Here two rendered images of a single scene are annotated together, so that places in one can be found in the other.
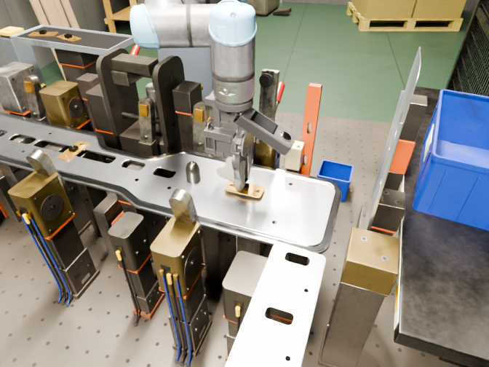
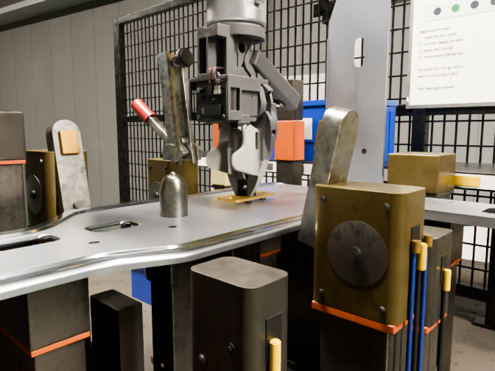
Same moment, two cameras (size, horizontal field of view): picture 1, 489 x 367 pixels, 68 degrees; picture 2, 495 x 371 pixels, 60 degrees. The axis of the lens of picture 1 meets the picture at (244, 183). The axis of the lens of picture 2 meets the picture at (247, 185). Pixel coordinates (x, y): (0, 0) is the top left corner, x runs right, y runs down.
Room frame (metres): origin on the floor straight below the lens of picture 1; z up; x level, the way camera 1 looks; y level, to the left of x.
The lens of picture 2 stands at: (0.39, 0.53, 1.10)
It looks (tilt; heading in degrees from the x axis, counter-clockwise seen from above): 7 degrees down; 292
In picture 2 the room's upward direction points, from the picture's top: straight up
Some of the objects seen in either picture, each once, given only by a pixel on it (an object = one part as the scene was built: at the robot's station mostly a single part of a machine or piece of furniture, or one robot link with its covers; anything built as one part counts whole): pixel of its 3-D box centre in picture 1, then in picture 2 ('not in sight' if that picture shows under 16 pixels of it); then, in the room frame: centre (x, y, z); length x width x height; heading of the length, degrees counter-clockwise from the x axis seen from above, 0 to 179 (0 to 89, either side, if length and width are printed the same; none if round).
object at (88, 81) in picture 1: (105, 135); not in sight; (1.01, 0.45, 0.90); 0.05 x 0.05 x 0.40; 70
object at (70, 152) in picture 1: (73, 148); not in sight; (0.77, 0.44, 1.01); 0.08 x 0.04 x 0.01; 160
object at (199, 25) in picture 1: (222, 25); not in sight; (0.72, 0.04, 1.32); 0.11 x 0.11 x 0.08; 3
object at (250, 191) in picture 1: (244, 186); (247, 193); (0.61, 0.00, 1.01); 0.08 x 0.04 x 0.01; 70
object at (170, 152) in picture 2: not in sight; (170, 152); (0.75, -0.03, 1.06); 0.03 x 0.01 x 0.03; 160
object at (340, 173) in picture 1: (333, 180); (159, 277); (0.97, -0.31, 0.74); 0.11 x 0.10 x 0.09; 70
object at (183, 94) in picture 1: (193, 152); (4, 272); (0.90, 0.15, 0.91); 0.07 x 0.05 x 0.42; 160
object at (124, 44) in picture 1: (73, 38); not in sight; (1.17, 0.54, 1.16); 0.37 x 0.14 x 0.02; 70
